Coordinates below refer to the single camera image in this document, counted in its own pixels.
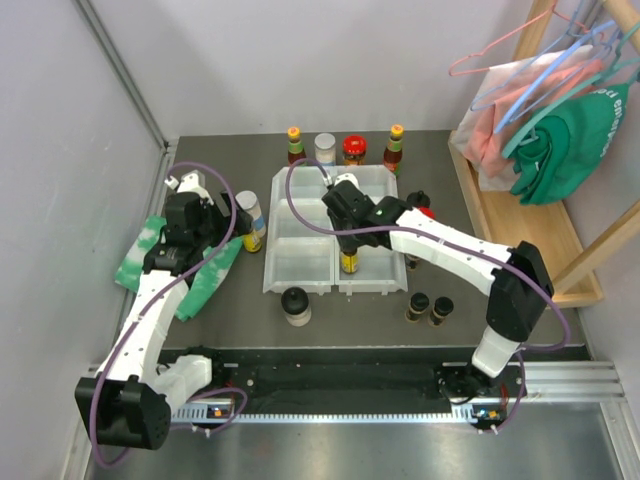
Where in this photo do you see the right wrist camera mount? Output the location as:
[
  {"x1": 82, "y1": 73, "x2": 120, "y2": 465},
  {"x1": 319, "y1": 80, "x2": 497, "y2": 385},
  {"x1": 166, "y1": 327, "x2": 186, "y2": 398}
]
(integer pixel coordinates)
[{"x1": 323, "y1": 173, "x2": 359, "y2": 189}]

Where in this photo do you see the back silver lid salt jar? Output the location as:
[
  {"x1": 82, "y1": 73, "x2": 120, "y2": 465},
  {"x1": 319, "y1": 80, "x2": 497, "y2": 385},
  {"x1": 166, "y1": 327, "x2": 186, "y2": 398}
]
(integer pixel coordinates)
[{"x1": 314, "y1": 133, "x2": 336, "y2": 166}]

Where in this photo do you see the teal hanger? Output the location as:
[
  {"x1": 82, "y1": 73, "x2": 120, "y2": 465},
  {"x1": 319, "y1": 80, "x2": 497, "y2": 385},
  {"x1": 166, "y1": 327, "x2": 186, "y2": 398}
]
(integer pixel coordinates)
[{"x1": 494, "y1": 21, "x2": 639, "y2": 158}]

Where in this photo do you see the black cap pepper bottle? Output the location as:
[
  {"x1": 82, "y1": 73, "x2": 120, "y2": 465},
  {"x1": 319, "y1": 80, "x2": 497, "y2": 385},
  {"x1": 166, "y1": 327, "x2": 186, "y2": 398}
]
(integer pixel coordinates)
[
  {"x1": 405, "y1": 292, "x2": 430, "y2": 323},
  {"x1": 428, "y1": 296, "x2": 454, "y2": 327}
]

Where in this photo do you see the white organizer tray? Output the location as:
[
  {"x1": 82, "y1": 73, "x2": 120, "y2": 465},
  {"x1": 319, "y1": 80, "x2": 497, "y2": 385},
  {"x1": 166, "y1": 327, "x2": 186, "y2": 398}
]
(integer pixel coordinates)
[
  {"x1": 263, "y1": 166, "x2": 335, "y2": 295},
  {"x1": 329, "y1": 165, "x2": 408, "y2": 296}
]

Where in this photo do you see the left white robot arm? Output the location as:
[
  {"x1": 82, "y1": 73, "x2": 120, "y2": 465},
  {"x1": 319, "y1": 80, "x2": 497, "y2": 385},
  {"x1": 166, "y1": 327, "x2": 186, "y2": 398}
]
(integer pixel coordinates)
[{"x1": 74, "y1": 192, "x2": 252, "y2": 450}]

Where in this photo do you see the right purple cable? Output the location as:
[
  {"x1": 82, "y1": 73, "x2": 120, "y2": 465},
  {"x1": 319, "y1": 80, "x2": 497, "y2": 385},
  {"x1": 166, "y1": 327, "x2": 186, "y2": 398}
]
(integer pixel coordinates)
[{"x1": 284, "y1": 158, "x2": 574, "y2": 436}]

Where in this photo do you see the red lid sauce jar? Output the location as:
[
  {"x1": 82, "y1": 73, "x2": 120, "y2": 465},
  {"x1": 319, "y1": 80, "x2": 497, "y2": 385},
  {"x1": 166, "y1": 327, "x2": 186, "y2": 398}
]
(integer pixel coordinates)
[
  {"x1": 342, "y1": 135, "x2": 367, "y2": 165},
  {"x1": 416, "y1": 206, "x2": 435, "y2": 219}
]

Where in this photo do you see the back red lid sauce jar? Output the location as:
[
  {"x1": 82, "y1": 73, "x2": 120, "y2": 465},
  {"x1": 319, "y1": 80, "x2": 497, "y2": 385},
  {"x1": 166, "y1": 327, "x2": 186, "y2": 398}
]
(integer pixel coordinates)
[{"x1": 342, "y1": 135, "x2": 367, "y2": 165}]

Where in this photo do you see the wooden clothes rack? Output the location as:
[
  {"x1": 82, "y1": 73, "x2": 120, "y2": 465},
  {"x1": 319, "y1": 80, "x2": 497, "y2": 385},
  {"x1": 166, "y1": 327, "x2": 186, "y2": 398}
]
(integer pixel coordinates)
[{"x1": 449, "y1": 1, "x2": 639, "y2": 307}]

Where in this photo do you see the left orange cap sauce bottle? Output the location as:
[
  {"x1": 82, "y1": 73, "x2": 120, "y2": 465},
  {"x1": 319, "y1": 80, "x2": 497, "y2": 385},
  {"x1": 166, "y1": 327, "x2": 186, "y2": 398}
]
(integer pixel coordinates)
[{"x1": 287, "y1": 126, "x2": 307, "y2": 165}]

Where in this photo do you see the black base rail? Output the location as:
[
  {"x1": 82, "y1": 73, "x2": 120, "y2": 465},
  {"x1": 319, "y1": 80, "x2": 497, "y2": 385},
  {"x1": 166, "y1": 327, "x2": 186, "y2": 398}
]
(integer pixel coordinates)
[{"x1": 156, "y1": 346, "x2": 527, "y2": 416}]

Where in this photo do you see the blue hanger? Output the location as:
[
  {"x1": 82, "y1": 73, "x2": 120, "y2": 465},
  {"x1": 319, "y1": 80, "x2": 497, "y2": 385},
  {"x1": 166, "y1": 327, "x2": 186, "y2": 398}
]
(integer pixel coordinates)
[{"x1": 468, "y1": 20, "x2": 619, "y2": 133}]

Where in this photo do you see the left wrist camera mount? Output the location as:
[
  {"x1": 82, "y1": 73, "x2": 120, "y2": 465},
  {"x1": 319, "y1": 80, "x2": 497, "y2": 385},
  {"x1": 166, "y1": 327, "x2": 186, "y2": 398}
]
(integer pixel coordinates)
[{"x1": 164, "y1": 170, "x2": 209, "y2": 198}]

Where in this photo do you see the right red lid sauce jar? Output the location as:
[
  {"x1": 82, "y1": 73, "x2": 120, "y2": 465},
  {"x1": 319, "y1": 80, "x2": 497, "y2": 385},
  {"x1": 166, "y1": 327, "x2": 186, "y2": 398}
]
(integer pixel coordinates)
[{"x1": 416, "y1": 206, "x2": 435, "y2": 219}]

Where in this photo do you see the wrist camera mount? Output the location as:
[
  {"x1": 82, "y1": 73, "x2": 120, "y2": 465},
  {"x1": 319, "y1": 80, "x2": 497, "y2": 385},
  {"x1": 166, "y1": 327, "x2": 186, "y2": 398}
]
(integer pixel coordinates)
[
  {"x1": 164, "y1": 170, "x2": 209, "y2": 198},
  {"x1": 323, "y1": 173, "x2": 359, "y2": 189}
]

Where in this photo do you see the small black cap spice bottle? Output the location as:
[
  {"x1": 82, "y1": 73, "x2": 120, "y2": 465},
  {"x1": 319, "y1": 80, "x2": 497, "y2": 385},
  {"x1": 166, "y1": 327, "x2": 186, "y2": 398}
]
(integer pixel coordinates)
[{"x1": 405, "y1": 255, "x2": 420, "y2": 271}]

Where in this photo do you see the silver lid salt jar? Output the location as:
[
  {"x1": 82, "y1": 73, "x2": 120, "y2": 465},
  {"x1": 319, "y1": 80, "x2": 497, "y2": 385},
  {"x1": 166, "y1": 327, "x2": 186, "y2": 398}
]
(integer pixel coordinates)
[
  {"x1": 236, "y1": 190, "x2": 266, "y2": 238},
  {"x1": 314, "y1": 133, "x2": 336, "y2": 166}
]

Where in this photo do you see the pink hanger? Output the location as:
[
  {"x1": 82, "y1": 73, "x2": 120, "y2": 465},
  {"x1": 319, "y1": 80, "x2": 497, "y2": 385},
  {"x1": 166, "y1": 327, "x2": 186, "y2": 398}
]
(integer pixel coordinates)
[{"x1": 447, "y1": 1, "x2": 594, "y2": 78}]

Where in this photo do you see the purple cable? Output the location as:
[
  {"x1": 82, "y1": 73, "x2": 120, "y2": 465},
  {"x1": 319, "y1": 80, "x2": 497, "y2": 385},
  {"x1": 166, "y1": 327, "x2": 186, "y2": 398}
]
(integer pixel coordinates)
[
  {"x1": 89, "y1": 160, "x2": 248, "y2": 468},
  {"x1": 284, "y1": 158, "x2": 574, "y2": 436}
]

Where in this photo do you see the black lid shaker right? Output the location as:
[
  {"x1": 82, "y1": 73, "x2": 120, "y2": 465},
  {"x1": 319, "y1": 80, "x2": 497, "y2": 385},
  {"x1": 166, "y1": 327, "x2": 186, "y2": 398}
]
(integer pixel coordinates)
[{"x1": 406, "y1": 190, "x2": 431, "y2": 208}]

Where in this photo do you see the orange cap sauce bottle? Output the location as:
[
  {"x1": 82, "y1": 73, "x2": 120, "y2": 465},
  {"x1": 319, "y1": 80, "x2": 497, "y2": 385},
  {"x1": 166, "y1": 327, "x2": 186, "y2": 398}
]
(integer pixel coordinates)
[
  {"x1": 287, "y1": 126, "x2": 307, "y2": 165},
  {"x1": 383, "y1": 124, "x2": 404, "y2": 175}
]

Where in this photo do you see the green white cloth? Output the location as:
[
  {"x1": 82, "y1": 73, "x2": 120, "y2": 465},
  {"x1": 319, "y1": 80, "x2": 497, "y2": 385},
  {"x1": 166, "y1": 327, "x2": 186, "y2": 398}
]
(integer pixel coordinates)
[{"x1": 114, "y1": 215, "x2": 242, "y2": 322}]

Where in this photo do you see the left white organizer tray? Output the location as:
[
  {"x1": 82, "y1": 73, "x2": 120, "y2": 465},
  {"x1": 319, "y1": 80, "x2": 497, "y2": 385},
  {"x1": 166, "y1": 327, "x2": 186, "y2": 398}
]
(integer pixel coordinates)
[{"x1": 263, "y1": 166, "x2": 335, "y2": 295}]

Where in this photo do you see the green garment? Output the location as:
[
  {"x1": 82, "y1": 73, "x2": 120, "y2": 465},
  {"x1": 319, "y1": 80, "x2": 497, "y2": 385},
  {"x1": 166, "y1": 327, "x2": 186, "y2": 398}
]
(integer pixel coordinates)
[{"x1": 508, "y1": 83, "x2": 630, "y2": 205}]

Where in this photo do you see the left silver lid salt jar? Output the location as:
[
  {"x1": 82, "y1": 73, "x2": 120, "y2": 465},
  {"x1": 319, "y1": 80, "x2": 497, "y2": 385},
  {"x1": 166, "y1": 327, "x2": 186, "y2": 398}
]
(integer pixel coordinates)
[{"x1": 236, "y1": 190, "x2": 266, "y2": 238}]

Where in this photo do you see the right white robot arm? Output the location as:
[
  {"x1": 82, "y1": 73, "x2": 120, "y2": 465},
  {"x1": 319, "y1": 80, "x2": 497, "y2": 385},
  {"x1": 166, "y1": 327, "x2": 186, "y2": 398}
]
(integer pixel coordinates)
[{"x1": 322, "y1": 178, "x2": 554, "y2": 396}]

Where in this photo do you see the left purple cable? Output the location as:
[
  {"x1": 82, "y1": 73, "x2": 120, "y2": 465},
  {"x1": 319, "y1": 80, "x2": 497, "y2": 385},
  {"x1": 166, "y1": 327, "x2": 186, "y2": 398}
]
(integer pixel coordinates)
[{"x1": 89, "y1": 160, "x2": 248, "y2": 468}]

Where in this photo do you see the black lid shaker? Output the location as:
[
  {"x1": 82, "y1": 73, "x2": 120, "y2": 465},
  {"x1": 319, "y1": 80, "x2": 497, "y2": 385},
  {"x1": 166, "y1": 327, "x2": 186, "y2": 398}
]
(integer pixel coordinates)
[
  {"x1": 406, "y1": 190, "x2": 431, "y2": 208},
  {"x1": 281, "y1": 287, "x2": 312, "y2": 327}
]

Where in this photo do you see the yellow label brown bottle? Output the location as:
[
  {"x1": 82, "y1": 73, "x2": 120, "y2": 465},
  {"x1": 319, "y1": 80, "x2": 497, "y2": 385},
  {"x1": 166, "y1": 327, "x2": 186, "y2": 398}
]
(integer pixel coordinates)
[
  {"x1": 339, "y1": 249, "x2": 358, "y2": 275},
  {"x1": 242, "y1": 229, "x2": 262, "y2": 253}
]

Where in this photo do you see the right white organizer tray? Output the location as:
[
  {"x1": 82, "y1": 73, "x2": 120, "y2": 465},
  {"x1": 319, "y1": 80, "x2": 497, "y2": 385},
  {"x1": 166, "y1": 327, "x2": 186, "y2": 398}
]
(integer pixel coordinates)
[{"x1": 329, "y1": 165, "x2": 408, "y2": 296}]

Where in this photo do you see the right orange cap sauce bottle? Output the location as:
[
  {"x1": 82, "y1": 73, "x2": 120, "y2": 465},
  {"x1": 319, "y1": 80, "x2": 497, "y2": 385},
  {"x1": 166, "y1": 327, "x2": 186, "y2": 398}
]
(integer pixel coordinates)
[{"x1": 383, "y1": 124, "x2": 404, "y2": 175}]

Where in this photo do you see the black lid shaker front left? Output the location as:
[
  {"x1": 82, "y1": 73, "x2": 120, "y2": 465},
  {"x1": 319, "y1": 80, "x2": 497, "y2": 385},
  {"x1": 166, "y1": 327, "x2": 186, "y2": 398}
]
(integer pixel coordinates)
[{"x1": 281, "y1": 287, "x2": 312, "y2": 327}]

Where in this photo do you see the pink white garment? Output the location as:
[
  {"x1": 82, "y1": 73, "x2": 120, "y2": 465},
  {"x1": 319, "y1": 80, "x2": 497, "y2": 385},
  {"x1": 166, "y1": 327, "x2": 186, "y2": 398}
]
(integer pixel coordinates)
[{"x1": 451, "y1": 45, "x2": 605, "y2": 191}]

